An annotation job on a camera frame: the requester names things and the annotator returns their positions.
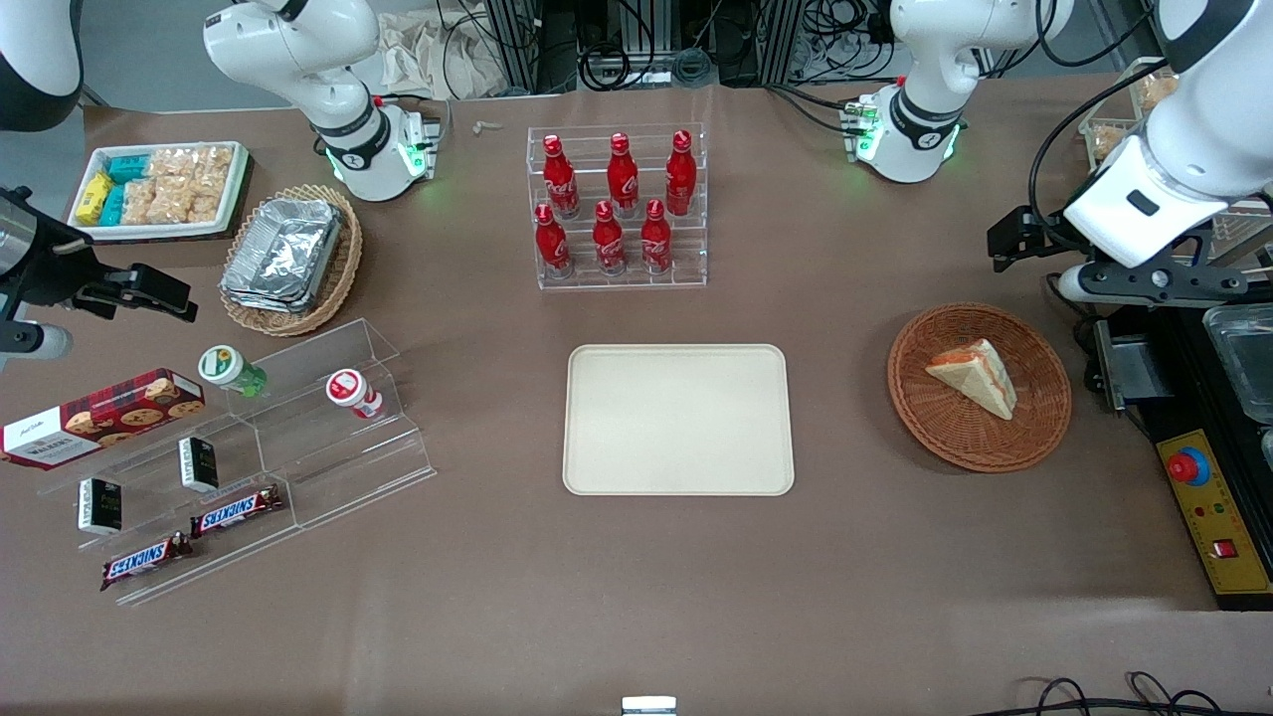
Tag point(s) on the clear acrylic step display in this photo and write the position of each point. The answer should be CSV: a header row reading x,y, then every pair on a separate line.
x,y
338,467

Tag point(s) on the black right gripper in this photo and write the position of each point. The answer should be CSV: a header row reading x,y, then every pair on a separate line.
x,y
52,272

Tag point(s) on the teal snack packet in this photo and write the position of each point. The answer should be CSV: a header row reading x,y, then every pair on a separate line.
x,y
112,206
129,168

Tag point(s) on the yellow control panel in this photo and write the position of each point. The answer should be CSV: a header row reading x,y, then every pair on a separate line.
x,y
1223,507

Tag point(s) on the crumpled beige paper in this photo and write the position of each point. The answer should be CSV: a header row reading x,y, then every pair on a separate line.
x,y
418,60

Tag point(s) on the yellow snack packet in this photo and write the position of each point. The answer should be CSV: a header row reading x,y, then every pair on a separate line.
x,y
93,199

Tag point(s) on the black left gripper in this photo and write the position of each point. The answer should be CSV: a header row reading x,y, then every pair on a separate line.
x,y
1046,236

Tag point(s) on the triangular sandwich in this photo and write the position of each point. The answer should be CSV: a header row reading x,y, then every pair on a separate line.
x,y
980,378

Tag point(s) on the brown wicker basket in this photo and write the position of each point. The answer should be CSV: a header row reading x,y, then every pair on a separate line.
x,y
945,428

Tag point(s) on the green capped drink bottle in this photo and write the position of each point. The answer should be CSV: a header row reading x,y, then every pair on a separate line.
x,y
224,366

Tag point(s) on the bagged fried snack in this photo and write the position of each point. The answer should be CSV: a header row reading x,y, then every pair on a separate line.
x,y
1159,91
1109,141

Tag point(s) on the white rectangular snack tray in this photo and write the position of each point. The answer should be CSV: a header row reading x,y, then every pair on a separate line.
x,y
239,189

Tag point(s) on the clear acrylic bottle rack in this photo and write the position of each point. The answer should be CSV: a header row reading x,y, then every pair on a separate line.
x,y
686,273

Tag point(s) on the grey metal bracket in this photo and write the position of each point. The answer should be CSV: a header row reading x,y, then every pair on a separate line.
x,y
1139,373

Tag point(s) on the small black carton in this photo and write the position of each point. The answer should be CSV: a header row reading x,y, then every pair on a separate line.
x,y
99,507
199,464

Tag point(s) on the aluminium foil container stack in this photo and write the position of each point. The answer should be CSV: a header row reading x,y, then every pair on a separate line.
x,y
283,254

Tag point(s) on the Snickers chocolate bar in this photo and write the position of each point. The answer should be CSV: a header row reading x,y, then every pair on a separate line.
x,y
237,511
144,561

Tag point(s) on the clear rice cracker bag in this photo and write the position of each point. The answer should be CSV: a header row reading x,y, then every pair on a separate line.
x,y
174,201
214,164
172,163
207,204
139,202

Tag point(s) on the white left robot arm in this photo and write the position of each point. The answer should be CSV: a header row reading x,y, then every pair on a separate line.
x,y
1193,149

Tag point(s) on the red tartan cookie box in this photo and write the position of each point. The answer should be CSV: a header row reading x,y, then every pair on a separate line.
x,y
99,418

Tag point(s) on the beige plastic tray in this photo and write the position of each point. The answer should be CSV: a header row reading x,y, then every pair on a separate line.
x,y
676,418

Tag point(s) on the black machine base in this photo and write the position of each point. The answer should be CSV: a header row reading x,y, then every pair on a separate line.
x,y
1193,398

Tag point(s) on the light oval wicker basket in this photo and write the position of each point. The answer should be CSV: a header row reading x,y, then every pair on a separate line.
x,y
343,268

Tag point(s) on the red emergency stop button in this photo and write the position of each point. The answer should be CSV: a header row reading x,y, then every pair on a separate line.
x,y
1188,467

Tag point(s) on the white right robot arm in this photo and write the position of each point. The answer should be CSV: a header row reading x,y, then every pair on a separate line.
x,y
298,50

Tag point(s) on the red capped drink bottle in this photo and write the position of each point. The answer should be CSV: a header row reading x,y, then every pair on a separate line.
x,y
348,390

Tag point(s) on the clear glass container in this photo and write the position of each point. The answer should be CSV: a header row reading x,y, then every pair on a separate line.
x,y
1243,358

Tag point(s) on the red cola bottle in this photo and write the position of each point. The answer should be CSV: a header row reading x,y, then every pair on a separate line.
x,y
609,244
623,179
560,184
552,244
655,241
680,179

